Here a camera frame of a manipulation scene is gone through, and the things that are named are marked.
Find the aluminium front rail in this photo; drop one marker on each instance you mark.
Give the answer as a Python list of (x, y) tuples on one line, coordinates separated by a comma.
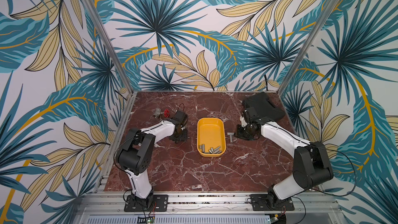
[(208, 208)]

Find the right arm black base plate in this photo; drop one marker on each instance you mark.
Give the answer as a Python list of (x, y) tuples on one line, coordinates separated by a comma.
[(265, 202)]

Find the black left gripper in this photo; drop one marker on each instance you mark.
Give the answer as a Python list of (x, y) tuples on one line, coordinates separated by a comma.
[(183, 138)]

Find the aluminium frame post left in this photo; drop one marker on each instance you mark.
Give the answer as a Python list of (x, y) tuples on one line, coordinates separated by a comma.
[(89, 4)]

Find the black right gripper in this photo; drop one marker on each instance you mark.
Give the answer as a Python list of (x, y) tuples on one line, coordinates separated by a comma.
[(244, 132)]

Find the black tool case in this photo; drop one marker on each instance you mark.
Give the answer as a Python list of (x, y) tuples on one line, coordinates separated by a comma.
[(258, 108)]

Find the silver socket pile in tray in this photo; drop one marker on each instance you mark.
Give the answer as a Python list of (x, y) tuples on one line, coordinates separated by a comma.
[(210, 150)]

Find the aluminium frame post right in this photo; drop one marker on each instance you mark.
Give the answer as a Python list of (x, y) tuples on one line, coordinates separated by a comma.
[(329, 8)]

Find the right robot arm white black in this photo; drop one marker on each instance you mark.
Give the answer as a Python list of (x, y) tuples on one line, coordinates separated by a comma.
[(311, 164)]

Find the yellow plastic storage tray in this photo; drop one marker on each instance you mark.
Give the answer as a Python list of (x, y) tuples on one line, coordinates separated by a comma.
[(211, 133)]

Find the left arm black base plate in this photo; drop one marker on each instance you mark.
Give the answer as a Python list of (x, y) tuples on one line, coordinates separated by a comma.
[(153, 203)]

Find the steel valve with red handwheel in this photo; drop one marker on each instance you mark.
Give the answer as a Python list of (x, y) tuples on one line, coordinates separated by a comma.
[(161, 114)]

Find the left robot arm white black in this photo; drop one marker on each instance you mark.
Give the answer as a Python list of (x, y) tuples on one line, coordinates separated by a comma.
[(134, 154)]

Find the aluminium frame post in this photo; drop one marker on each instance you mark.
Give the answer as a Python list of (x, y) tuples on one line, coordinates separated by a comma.
[(329, 8), (89, 4)]

